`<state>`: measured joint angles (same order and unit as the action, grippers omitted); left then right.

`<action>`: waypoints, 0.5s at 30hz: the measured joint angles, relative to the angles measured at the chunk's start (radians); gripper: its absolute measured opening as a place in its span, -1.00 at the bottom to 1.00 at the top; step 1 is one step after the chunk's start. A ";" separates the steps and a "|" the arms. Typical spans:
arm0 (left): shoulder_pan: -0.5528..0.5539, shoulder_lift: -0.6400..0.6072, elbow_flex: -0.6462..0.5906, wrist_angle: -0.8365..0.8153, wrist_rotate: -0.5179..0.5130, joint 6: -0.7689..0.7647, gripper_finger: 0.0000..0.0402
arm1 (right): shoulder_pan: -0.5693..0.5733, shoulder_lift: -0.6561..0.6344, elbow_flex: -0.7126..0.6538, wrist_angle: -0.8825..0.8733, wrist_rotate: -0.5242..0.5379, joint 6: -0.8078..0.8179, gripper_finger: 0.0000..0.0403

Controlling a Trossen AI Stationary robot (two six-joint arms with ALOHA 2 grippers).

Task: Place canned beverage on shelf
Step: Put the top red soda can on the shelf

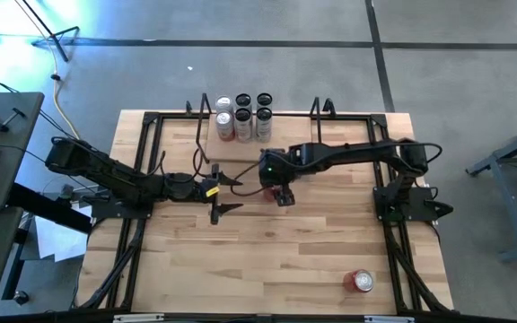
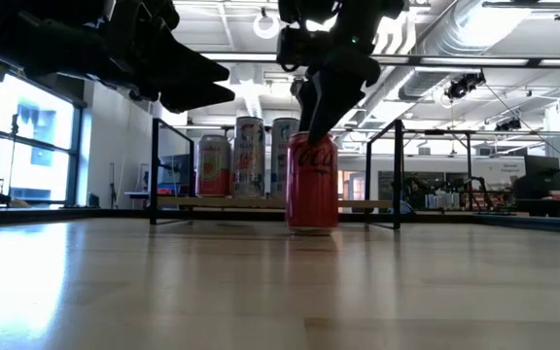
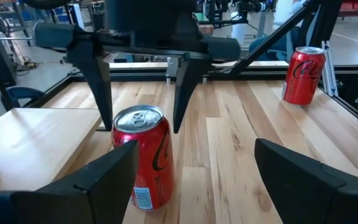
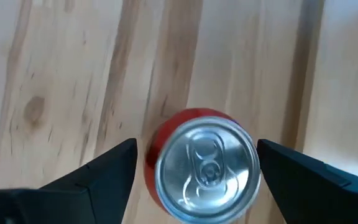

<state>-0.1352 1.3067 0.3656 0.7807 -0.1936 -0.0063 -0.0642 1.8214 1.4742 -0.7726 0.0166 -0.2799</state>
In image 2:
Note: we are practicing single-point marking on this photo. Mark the black computer monitor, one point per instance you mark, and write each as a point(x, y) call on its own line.
point(542, 172)

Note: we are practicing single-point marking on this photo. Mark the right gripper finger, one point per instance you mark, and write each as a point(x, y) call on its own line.
point(306, 102)
point(333, 102)

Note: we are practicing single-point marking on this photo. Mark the red Coca-Cola can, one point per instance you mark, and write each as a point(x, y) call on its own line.
point(311, 194)

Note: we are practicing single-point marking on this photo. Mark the tall white can red print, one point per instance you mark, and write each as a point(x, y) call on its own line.
point(249, 165)

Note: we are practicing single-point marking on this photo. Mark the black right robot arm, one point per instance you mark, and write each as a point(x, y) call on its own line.
point(309, 10)

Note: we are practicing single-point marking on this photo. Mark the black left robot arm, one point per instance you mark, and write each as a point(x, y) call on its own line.
point(42, 44)

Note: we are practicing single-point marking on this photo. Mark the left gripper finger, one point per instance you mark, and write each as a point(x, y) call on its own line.
point(183, 63)
point(192, 97)

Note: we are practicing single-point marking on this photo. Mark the short silver can red print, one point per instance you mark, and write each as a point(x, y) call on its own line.
point(213, 170)

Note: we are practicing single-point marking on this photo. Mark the tall slim white can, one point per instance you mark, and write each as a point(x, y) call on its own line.
point(278, 165)

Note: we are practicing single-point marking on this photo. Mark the black metal shelf side frame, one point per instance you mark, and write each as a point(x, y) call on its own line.
point(154, 170)
point(397, 175)

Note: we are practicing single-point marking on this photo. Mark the ceiling light strip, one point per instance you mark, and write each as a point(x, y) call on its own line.
point(251, 57)
point(474, 61)

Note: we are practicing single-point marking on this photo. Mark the black light stand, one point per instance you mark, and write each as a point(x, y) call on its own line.
point(14, 126)

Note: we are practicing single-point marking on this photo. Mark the wooden shelf board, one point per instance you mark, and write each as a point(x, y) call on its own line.
point(178, 201)

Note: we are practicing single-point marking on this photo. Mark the black ceiling spotlight cluster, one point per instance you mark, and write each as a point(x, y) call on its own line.
point(460, 87)

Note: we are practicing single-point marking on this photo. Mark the large window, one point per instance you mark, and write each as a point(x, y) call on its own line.
point(32, 170)

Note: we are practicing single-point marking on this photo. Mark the black background table frame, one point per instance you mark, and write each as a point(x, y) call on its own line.
point(468, 170)

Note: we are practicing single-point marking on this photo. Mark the dark background desk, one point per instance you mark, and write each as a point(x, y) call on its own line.
point(552, 206)

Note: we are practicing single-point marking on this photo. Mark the silver ventilation duct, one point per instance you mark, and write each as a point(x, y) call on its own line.
point(421, 85)

